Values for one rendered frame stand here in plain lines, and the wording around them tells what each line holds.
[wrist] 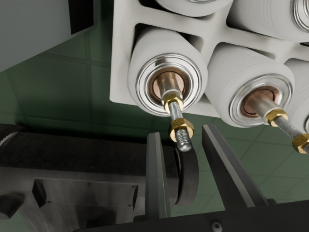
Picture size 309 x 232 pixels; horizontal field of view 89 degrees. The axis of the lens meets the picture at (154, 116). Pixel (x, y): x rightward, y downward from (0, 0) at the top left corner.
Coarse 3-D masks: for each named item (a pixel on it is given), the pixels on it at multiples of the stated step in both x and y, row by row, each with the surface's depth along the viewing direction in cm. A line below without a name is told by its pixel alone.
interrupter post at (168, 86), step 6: (168, 78) 17; (162, 84) 17; (168, 84) 16; (174, 84) 16; (162, 90) 16; (168, 90) 15; (174, 90) 15; (180, 90) 16; (162, 96) 15; (180, 96) 16; (162, 102) 16
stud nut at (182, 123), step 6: (174, 120) 12; (180, 120) 12; (186, 120) 12; (174, 126) 11; (180, 126) 11; (186, 126) 11; (192, 126) 12; (168, 132) 12; (174, 132) 11; (192, 132) 11; (174, 138) 12
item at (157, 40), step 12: (144, 36) 22; (156, 36) 18; (168, 36) 18; (180, 36) 20; (144, 48) 16; (156, 48) 16; (168, 48) 16; (180, 48) 16; (192, 48) 16; (132, 60) 18; (144, 60) 16; (204, 60) 17; (132, 72) 17; (204, 72) 18; (132, 84) 18; (204, 84) 18; (132, 96) 19; (144, 108) 20
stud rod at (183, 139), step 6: (174, 102) 14; (174, 108) 14; (174, 114) 13; (180, 114) 13; (180, 132) 11; (186, 132) 11; (180, 138) 11; (186, 138) 11; (180, 144) 10; (186, 144) 10; (180, 150) 11; (186, 150) 11
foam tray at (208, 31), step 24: (120, 0) 19; (144, 0) 28; (120, 24) 20; (144, 24) 30; (168, 24) 21; (192, 24) 21; (216, 24) 21; (120, 48) 22; (264, 48) 23; (288, 48) 23; (120, 72) 24; (120, 96) 26
